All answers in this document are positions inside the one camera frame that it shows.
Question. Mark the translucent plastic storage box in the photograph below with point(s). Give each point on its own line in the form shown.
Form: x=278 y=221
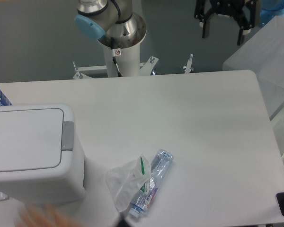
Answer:
x=263 y=54

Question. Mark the crushed clear plastic bottle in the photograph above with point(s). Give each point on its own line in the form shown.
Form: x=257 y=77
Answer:
x=160 y=166

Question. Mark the clear plastic bag green print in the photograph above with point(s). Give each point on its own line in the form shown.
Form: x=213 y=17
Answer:
x=125 y=181

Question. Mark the white pedestal base frame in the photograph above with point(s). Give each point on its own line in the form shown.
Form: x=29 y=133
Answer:
x=146 y=69

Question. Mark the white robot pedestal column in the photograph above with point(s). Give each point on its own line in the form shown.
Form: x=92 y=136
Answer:
x=128 y=59

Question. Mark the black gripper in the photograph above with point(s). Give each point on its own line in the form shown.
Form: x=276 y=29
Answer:
x=245 y=12

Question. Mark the silver robot arm blue cap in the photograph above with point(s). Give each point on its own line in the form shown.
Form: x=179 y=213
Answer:
x=98 y=18

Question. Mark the large blue water jug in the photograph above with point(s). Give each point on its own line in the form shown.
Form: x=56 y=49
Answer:
x=270 y=9

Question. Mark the blurred orange object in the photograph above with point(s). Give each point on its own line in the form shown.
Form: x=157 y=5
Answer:
x=32 y=216

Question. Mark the white trash can with lid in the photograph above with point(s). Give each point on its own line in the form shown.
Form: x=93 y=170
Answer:
x=41 y=157

